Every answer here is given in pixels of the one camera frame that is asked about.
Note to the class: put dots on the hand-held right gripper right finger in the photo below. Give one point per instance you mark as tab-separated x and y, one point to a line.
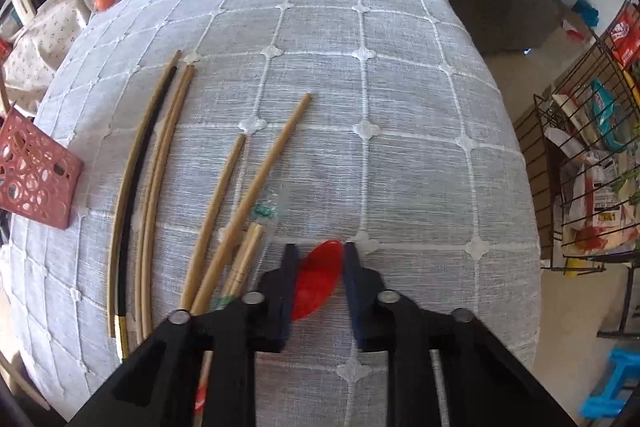
351	272

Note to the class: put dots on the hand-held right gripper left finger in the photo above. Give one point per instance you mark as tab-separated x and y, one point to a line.
290	269

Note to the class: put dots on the red plastic spoon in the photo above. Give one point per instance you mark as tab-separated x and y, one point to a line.
315	277

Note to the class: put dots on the disposable chopsticks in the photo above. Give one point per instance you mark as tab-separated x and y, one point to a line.
250	247

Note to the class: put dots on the black chopstick with gold end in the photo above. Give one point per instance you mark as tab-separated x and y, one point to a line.
122	267

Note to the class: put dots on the pink perforated utensil holder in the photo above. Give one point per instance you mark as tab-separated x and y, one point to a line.
35	177

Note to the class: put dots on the blue plastic stool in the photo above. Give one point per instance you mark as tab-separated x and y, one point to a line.
615	372

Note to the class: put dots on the small orange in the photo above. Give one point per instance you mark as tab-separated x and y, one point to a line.
105	0

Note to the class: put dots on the floral cloth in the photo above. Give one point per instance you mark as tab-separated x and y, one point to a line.
40	42

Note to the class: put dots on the red snack packet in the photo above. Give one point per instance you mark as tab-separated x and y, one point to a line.
626	34

